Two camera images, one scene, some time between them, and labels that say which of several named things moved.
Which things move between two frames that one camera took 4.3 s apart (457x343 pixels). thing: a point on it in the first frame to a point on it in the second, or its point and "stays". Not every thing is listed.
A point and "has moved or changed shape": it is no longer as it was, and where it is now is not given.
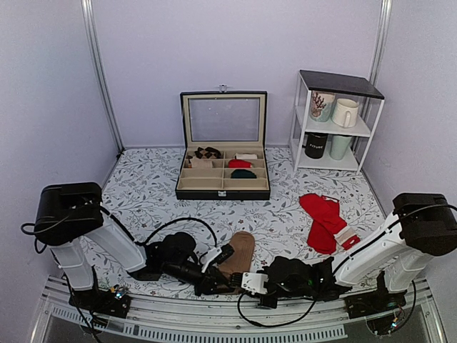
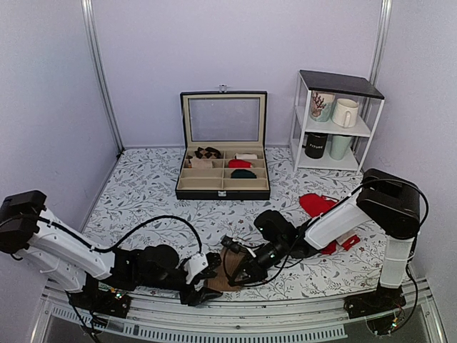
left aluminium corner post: x=89 y=10 stays
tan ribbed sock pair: x=240 y=261 has moved or changed shape
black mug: x=314 y=144 stays
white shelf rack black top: x=334 y=117 stays
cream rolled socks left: x=204 y=162 stays
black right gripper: x=265 y=304 to x=254 y=271
